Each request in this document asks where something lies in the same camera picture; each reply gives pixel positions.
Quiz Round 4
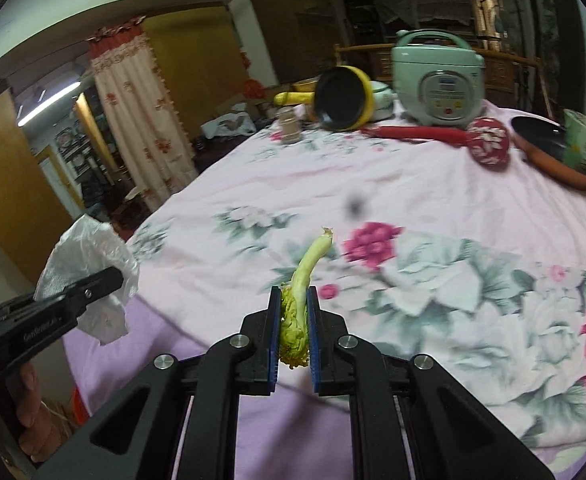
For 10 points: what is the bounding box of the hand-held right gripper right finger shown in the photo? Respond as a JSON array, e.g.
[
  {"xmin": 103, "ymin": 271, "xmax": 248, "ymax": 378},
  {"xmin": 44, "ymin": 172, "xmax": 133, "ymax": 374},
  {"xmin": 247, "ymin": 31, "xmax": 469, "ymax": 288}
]
[{"xmin": 307, "ymin": 285, "xmax": 556, "ymax": 480}]

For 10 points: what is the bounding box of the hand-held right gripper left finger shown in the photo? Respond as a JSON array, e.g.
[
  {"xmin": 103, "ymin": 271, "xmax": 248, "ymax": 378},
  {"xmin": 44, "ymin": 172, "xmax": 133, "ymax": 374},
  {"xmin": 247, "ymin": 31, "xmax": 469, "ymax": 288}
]
[{"xmin": 33, "ymin": 285, "xmax": 282, "ymax": 480}]

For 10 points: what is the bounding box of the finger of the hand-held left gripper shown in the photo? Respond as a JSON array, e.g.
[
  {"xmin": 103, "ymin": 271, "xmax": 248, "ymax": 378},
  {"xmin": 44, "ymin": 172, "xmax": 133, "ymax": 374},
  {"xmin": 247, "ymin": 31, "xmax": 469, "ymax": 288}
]
[{"xmin": 34, "ymin": 266, "xmax": 124, "ymax": 325}]

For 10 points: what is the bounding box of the plain white plastic bag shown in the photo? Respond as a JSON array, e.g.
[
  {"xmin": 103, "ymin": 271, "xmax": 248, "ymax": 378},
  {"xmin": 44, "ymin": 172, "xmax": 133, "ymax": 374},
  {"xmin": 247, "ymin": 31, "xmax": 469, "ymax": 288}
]
[{"xmin": 34, "ymin": 214, "xmax": 141, "ymax": 346}]

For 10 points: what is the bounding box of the person's left hand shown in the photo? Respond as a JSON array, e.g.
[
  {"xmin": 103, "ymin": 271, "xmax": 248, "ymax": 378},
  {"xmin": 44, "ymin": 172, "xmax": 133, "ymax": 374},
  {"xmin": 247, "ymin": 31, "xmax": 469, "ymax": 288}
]
[{"xmin": 17, "ymin": 362, "xmax": 54, "ymax": 462}]

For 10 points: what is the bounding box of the purple patterned blanket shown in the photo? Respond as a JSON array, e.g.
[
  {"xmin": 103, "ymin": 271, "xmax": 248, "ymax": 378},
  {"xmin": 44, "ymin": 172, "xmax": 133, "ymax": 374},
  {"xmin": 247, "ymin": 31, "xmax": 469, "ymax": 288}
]
[{"xmin": 63, "ymin": 295, "xmax": 586, "ymax": 480}]

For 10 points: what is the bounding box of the yellow wooden door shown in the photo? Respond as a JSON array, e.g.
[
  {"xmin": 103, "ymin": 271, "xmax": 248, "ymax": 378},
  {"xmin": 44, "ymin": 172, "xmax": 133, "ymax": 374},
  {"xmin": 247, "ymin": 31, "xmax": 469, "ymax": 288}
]
[{"xmin": 0, "ymin": 87, "xmax": 86, "ymax": 261}]

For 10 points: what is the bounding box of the pink floral blanket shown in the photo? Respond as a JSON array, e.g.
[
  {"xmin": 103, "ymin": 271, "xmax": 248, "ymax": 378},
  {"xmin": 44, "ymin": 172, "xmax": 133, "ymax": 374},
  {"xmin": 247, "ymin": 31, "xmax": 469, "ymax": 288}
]
[{"xmin": 125, "ymin": 97, "xmax": 586, "ymax": 448}]

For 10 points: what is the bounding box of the floral curtain with red trim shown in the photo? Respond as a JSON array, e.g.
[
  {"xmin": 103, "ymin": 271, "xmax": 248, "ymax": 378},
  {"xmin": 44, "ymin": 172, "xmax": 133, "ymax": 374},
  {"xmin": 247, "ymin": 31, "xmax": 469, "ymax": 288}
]
[{"xmin": 87, "ymin": 15, "xmax": 198, "ymax": 211}]

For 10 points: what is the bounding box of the fluorescent tube light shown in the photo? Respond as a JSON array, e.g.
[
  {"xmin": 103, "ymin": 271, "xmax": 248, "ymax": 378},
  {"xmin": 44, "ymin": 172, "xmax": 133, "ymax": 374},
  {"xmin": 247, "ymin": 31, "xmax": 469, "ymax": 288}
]
[{"xmin": 17, "ymin": 80, "xmax": 82, "ymax": 127}]

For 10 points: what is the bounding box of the white printed plastic bag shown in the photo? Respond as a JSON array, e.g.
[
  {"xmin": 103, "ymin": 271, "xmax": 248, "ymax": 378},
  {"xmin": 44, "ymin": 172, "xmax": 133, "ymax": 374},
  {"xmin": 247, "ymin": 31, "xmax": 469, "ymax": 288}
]
[{"xmin": 205, "ymin": 112, "xmax": 258, "ymax": 137}]

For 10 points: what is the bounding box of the yellow wooden cabinet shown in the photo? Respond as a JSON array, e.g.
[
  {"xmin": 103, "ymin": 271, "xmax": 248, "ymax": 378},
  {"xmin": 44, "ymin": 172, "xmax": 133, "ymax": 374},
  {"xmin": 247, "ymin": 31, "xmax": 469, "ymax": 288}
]
[{"xmin": 143, "ymin": 4, "xmax": 256, "ymax": 133}]

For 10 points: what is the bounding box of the yellow saucepan with black inside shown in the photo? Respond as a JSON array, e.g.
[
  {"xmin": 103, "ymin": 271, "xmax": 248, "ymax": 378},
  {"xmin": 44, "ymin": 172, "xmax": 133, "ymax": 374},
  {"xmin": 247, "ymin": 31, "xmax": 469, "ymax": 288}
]
[{"xmin": 273, "ymin": 65, "xmax": 374, "ymax": 132}]

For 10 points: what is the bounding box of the red hanging ornament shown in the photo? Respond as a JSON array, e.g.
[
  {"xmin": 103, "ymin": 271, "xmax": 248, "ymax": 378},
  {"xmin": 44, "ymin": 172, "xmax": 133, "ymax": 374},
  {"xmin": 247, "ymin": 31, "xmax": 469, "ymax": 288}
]
[{"xmin": 242, "ymin": 77, "xmax": 268, "ymax": 99}]

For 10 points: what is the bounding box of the white green ceramic pot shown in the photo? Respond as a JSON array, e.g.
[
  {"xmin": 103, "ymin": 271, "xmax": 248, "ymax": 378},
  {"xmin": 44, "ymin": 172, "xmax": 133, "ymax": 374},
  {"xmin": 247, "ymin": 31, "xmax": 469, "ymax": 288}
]
[{"xmin": 368, "ymin": 80, "xmax": 398, "ymax": 122}]

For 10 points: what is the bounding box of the red floral ladle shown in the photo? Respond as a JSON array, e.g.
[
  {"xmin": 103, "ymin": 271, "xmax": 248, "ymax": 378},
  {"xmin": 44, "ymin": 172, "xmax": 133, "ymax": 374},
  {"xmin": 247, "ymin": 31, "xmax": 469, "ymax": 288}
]
[{"xmin": 360, "ymin": 116, "xmax": 512, "ymax": 173}]

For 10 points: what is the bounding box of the pale green rice cooker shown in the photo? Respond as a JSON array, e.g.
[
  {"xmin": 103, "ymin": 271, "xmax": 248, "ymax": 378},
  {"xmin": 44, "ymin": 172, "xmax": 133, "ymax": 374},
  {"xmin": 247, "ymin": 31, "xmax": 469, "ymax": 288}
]
[{"xmin": 390, "ymin": 29, "xmax": 486, "ymax": 128}]

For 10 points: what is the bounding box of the copper frying pan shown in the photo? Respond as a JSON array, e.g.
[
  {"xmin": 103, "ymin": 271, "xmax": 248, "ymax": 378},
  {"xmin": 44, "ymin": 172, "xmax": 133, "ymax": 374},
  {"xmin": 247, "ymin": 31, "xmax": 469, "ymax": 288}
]
[{"xmin": 511, "ymin": 116, "xmax": 586, "ymax": 191}]

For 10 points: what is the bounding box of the wooden drawer chest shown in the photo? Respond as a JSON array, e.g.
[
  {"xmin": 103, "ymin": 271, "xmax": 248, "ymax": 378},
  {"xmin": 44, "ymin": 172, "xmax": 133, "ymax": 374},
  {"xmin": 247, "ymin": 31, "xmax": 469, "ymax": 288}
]
[{"xmin": 483, "ymin": 55, "xmax": 518, "ymax": 92}]

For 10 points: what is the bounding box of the dark wooden wardrobe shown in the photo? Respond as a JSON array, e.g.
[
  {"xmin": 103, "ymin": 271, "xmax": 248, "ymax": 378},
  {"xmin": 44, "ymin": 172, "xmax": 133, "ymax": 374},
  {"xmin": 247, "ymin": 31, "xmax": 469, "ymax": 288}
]
[{"xmin": 243, "ymin": 0, "xmax": 356, "ymax": 86}]

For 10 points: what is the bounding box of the dark framed scroll painting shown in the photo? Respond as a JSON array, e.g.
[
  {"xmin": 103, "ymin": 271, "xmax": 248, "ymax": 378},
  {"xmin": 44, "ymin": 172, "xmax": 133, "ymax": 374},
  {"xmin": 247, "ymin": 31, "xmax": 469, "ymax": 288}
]
[{"xmin": 520, "ymin": 0, "xmax": 581, "ymax": 126}]

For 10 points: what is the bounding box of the wooden chair frame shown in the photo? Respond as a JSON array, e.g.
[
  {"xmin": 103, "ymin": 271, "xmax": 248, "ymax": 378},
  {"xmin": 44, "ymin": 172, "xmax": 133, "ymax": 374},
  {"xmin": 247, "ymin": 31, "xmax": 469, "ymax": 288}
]
[{"xmin": 334, "ymin": 42, "xmax": 548, "ymax": 111}]

